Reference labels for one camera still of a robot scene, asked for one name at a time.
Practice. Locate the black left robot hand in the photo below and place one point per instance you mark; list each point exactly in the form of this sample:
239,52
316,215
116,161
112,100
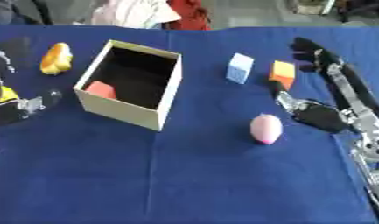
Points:
8,115

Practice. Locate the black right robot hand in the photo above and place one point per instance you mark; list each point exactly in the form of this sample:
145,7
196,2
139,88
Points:
320,116

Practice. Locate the small yellow block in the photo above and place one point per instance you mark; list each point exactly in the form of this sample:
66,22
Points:
7,94

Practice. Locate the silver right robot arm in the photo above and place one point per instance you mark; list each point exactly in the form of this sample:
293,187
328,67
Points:
371,145

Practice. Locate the pale box on floor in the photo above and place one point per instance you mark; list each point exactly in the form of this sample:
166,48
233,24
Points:
312,6

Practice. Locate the tan cardboard box black inside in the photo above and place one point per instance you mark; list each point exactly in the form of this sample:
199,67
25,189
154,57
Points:
120,109

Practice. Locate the pink toy egg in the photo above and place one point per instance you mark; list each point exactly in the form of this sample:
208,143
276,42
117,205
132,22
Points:
265,128

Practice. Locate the orange cube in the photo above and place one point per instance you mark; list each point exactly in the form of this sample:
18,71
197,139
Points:
282,73

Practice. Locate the yellow toy fruit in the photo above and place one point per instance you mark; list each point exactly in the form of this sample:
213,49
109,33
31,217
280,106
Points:
56,59

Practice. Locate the light blue cube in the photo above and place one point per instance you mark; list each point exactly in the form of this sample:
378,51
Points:
239,69

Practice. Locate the red block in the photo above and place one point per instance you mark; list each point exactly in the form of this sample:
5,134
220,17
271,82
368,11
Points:
101,89

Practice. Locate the dark chair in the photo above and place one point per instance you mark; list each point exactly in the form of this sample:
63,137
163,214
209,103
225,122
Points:
363,8

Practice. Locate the person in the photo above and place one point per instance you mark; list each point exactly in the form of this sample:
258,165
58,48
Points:
131,13

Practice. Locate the red bag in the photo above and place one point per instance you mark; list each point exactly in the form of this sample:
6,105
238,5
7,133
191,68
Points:
189,16

